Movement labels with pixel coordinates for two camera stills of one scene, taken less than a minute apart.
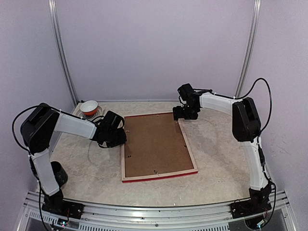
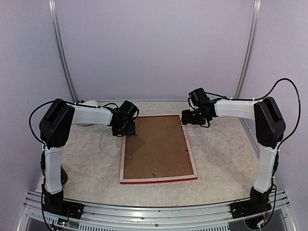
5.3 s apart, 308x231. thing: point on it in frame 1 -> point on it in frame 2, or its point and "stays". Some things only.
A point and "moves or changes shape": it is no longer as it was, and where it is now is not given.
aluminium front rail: x=101 y=216 stays
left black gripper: x=122 y=140 -> x=132 y=131
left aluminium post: x=61 y=50 stays
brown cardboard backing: x=155 y=144 stays
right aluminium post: x=256 y=19 stays
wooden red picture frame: x=192 y=171 moves or changes shape
